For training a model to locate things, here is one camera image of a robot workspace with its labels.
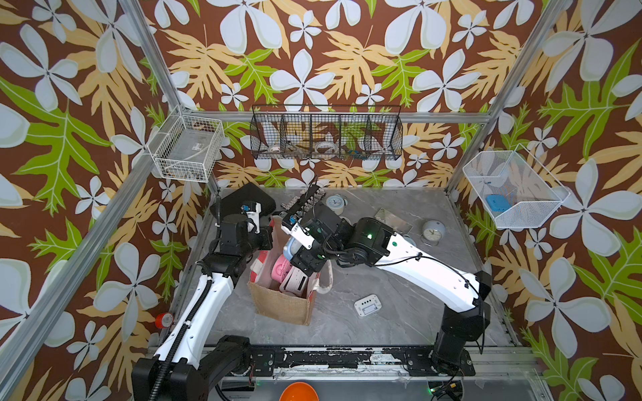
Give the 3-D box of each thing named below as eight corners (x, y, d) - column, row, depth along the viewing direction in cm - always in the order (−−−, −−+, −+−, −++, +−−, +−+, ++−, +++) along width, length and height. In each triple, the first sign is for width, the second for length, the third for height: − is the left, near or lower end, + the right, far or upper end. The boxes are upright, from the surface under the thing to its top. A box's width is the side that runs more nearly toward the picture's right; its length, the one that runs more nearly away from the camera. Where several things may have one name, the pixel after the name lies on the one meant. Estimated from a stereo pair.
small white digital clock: (360, 318, 84) (361, 316, 82) (353, 304, 88) (354, 301, 85) (382, 309, 86) (383, 307, 84) (374, 296, 90) (376, 292, 87)
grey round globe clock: (422, 246, 103) (430, 233, 96) (418, 232, 107) (426, 219, 100) (438, 246, 103) (448, 233, 96) (434, 232, 108) (442, 219, 100)
